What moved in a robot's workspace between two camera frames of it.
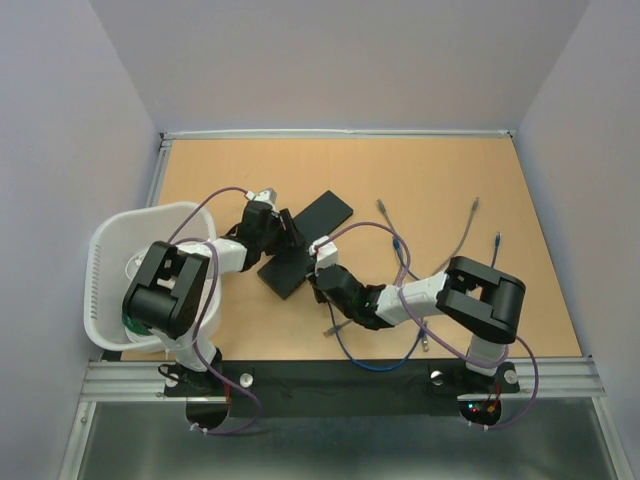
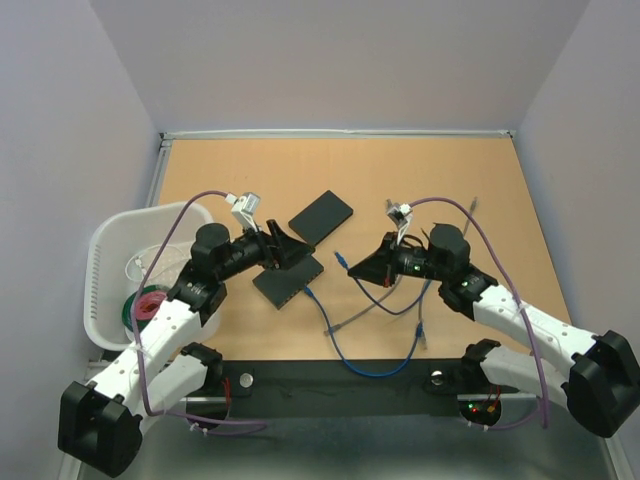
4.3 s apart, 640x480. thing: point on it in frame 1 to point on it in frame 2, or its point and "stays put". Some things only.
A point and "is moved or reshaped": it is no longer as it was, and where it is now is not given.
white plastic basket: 118,247 stays put
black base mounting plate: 341,388 stays put
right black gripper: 319,293 to 378,268
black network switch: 285,271 is moved or reshaped
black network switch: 322,216 stays put
